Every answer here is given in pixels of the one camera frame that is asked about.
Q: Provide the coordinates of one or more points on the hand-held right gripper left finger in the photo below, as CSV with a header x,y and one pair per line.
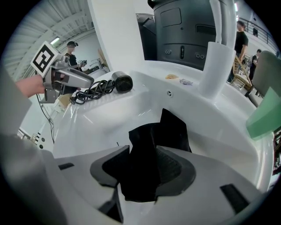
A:
x,y
87,162

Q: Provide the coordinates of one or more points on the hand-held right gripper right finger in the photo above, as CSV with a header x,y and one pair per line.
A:
x,y
204,173

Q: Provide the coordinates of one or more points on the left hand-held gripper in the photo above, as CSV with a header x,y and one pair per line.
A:
x,y
45,58

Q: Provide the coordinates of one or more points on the black hair dryer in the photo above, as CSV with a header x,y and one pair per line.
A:
x,y
123,82

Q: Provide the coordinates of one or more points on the black fabric bag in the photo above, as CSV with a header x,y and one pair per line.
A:
x,y
142,167

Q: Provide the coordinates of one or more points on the person's left forearm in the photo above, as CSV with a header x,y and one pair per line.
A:
x,y
29,86

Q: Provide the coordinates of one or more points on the ceiling tube light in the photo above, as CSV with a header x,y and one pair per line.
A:
x,y
55,40

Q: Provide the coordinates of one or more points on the white upright panel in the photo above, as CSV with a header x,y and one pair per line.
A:
x,y
118,33

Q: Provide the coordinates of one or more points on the person's white sleeve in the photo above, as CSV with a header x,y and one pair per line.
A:
x,y
12,105

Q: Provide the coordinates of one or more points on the pale green plastic object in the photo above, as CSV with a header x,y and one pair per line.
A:
x,y
265,112

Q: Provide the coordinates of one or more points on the small tan flat item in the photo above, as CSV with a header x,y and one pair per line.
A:
x,y
172,76

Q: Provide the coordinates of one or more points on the wicker chair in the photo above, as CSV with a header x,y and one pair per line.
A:
x,y
240,75

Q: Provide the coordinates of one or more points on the white faucet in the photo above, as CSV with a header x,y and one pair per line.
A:
x,y
216,66

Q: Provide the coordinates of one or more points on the dark grey machine housing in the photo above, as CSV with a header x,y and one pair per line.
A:
x,y
186,37

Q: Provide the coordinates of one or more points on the metal railing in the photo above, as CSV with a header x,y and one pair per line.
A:
x,y
259,28

